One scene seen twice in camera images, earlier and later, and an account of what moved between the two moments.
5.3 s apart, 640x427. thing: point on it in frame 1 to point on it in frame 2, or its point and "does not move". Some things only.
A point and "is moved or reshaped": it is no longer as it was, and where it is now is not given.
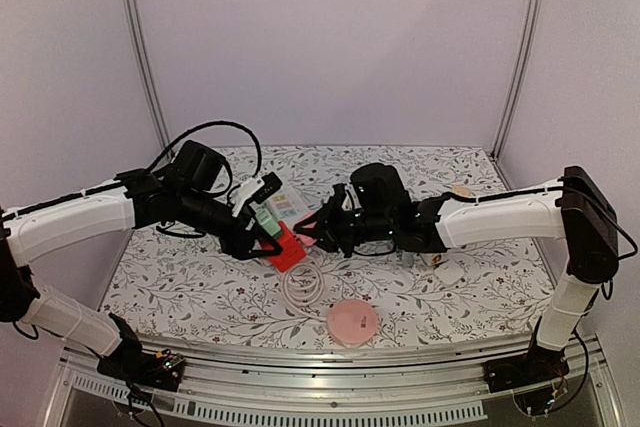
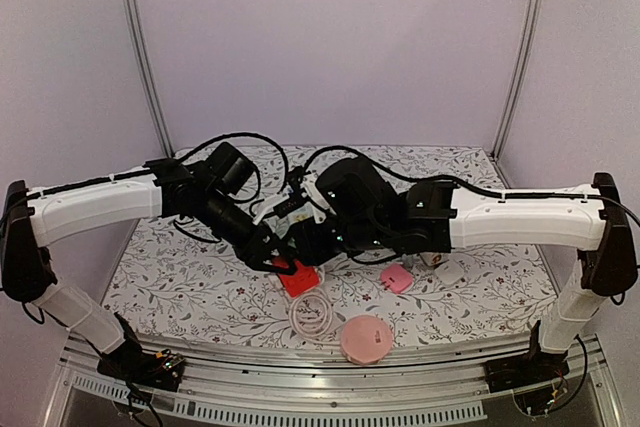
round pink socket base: [352, 323] to [365, 339]
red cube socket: [292, 252] is moved or reshaped
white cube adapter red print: [432, 259] does not move
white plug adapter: [449, 272] does not move
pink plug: [306, 240] is moved or reshaped
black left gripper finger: [263, 252] to [278, 270]
